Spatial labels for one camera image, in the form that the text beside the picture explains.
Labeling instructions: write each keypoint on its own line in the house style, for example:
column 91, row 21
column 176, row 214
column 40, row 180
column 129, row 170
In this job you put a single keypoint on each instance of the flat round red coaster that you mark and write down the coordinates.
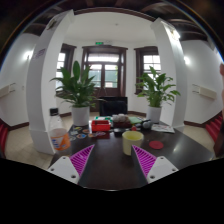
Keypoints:
column 156, row 145

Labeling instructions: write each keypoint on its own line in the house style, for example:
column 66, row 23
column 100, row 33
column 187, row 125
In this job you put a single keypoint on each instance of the green exit sign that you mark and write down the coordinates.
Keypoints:
column 99, row 43

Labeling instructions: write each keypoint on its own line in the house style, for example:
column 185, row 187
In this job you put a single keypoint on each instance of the tray of small white cups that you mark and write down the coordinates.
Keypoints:
column 120, row 117

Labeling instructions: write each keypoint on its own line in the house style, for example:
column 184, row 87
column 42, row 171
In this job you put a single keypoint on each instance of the dark wooden glazed door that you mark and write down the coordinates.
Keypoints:
column 105, row 73

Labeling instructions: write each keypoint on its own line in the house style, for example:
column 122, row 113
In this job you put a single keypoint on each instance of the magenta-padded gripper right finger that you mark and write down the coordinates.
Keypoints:
column 161, row 168

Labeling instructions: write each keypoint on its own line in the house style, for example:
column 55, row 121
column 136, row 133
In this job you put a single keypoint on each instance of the small red ball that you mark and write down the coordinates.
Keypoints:
column 134, row 128

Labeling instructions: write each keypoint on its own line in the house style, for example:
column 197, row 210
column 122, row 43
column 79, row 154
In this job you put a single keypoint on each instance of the green box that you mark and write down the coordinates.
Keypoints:
column 100, row 118

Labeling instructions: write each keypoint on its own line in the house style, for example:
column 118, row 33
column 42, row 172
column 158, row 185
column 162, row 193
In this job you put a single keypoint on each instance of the red plastic basket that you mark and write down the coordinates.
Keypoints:
column 100, row 126

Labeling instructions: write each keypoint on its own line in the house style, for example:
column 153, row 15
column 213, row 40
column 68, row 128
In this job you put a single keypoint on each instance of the white wall heater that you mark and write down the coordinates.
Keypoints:
column 6, row 90
column 206, row 92

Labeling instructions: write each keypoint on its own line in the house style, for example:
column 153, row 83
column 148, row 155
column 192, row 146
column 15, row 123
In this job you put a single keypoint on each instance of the green folded cloth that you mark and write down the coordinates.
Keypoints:
column 135, row 120

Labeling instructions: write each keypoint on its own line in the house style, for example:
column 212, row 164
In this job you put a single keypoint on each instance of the red carpeted staircase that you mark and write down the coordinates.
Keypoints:
column 3, row 136
column 215, row 128

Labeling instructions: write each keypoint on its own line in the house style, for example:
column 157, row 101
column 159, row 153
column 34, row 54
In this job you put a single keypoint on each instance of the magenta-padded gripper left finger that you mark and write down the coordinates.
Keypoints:
column 63, row 168

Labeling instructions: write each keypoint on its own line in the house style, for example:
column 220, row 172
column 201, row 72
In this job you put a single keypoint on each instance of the purple pillar sign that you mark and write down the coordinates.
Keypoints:
column 39, row 53

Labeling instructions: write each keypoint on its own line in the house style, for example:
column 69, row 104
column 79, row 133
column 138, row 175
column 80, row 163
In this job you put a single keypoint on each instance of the small black flat device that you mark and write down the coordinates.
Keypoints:
column 118, row 132

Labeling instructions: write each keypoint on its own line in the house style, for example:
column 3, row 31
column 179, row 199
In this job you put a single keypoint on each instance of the potted plant in white pot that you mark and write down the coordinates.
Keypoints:
column 156, row 90
column 79, row 90

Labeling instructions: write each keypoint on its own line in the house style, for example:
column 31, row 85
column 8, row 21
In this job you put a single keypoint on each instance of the pale yellow cup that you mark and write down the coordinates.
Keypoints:
column 130, row 143

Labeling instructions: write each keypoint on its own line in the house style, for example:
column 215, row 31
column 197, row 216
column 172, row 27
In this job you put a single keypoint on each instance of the white printed booklet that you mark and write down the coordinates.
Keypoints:
column 162, row 128

